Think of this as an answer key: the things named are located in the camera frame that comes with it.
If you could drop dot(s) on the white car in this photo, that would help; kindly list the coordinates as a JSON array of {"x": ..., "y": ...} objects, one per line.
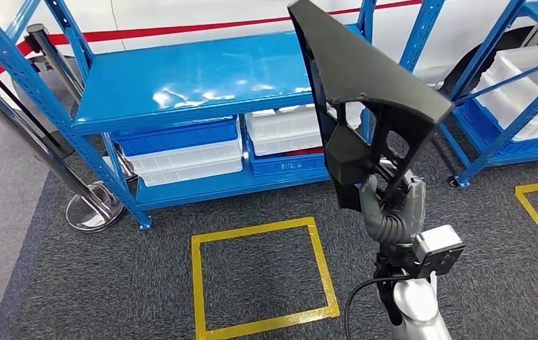
[{"x": 180, "y": 18}]

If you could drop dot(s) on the blue plastic crate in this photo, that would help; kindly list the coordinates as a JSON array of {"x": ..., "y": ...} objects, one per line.
[
  {"x": 175, "y": 138},
  {"x": 494, "y": 136},
  {"x": 283, "y": 165}
]

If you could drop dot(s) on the black plastic frame part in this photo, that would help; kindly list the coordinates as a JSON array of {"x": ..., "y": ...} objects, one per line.
[{"x": 367, "y": 65}]

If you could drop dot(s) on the blue steel shelf rack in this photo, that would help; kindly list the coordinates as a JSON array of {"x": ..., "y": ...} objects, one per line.
[{"x": 203, "y": 70}]

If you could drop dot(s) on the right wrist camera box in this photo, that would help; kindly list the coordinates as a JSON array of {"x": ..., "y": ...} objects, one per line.
[{"x": 438, "y": 246}]

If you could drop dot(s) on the red object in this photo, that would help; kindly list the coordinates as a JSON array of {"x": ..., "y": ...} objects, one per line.
[{"x": 306, "y": 151}]

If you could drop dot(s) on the red barrier belt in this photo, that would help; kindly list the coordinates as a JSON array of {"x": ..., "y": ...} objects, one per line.
[{"x": 156, "y": 32}]

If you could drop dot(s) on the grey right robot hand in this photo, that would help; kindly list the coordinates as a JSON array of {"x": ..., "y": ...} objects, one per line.
[{"x": 405, "y": 216}]

